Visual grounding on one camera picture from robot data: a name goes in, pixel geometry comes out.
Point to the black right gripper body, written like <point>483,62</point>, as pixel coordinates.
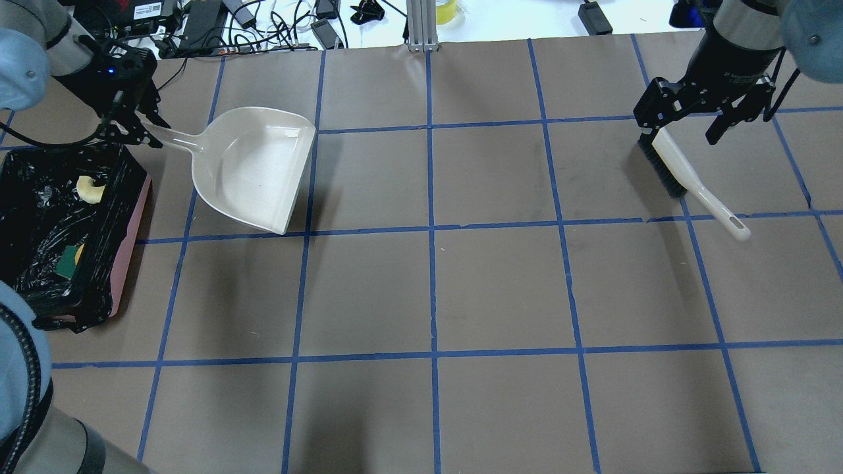
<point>732,66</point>

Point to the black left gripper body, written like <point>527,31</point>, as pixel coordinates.
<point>113,84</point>

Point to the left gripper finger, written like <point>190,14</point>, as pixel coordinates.
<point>152,114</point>
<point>137,136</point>

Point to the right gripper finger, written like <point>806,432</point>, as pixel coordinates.
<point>730,114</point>
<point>650,122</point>

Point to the white hand brush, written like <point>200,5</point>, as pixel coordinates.
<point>677,175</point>

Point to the cream bread toy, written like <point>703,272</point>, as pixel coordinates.
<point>88,191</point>

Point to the white plastic dustpan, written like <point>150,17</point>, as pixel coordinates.
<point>247,163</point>

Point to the green yellow sponge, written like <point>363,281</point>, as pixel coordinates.
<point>69,261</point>

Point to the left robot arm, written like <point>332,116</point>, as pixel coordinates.
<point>38,42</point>

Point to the bin with black bag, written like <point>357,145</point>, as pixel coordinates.
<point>41,214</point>

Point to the black power brick top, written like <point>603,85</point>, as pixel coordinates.
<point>594,19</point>

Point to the yellow tape roll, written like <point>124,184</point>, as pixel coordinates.
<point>445,11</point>

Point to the aluminium frame post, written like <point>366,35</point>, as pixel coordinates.
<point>422,26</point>

